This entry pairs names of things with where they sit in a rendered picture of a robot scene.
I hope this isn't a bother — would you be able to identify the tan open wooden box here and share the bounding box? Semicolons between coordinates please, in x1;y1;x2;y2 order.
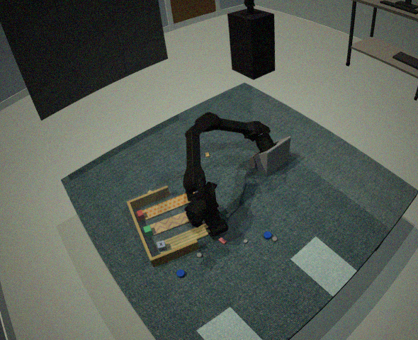
126;184;199;267

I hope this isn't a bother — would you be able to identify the tan strip with green stripes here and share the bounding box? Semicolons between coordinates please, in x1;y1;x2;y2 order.
192;224;212;240

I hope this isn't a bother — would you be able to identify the orange patterned strip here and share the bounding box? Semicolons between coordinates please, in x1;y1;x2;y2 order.
175;193;190;207

